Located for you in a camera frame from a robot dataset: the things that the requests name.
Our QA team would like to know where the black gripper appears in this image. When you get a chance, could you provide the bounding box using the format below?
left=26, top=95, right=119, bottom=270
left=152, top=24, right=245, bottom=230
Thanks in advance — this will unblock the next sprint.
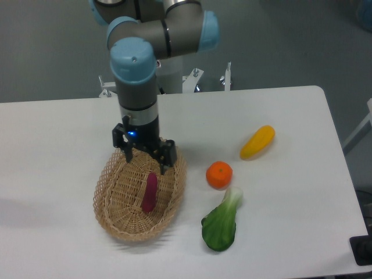
left=112, top=115, right=177, bottom=175

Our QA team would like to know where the woven wicker basket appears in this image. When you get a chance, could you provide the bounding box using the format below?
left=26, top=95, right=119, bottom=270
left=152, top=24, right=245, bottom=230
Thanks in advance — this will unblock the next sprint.
left=93, top=149, right=187, bottom=242

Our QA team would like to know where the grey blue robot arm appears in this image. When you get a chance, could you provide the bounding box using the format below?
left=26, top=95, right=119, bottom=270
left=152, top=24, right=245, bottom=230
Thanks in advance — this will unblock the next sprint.
left=90, top=1, right=220, bottom=173

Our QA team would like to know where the green bok choy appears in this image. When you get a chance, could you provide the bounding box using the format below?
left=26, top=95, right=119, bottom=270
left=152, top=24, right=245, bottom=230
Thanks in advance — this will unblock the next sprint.
left=201, top=187, right=243, bottom=252

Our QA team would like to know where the yellow corn cob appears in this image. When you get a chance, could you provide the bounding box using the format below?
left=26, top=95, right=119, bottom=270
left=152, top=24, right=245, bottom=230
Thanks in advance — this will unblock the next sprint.
left=239, top=125, right=276, bottom=160

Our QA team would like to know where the black box at edge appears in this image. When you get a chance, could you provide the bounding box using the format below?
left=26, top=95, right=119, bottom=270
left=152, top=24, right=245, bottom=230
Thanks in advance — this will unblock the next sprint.
left=349, top=235, right=371, bottom=266

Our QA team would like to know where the white metal base frame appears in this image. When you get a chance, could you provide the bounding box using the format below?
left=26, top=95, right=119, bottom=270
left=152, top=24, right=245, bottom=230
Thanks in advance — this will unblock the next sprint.
left=98, top=62, right=233, bottom=98

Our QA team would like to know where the purple sweet potato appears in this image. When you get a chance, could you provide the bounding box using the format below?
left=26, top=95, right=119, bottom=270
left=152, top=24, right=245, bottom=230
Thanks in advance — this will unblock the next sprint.
left=142, top=173, right=158, bottom=213

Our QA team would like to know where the orange tangerine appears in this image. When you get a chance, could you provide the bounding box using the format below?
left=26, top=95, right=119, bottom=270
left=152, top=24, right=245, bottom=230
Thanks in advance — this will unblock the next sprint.
left=206, top=161, right=233, bottom=189

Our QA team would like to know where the white furniture leg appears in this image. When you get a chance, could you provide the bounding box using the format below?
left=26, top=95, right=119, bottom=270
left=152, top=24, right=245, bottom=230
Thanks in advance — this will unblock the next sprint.
left=342, top=99, right=371, bottom=156

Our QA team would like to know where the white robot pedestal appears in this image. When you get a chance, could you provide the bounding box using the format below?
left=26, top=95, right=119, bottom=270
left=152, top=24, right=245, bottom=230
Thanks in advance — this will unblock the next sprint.
left=156, top=56, right=183, bottom=94

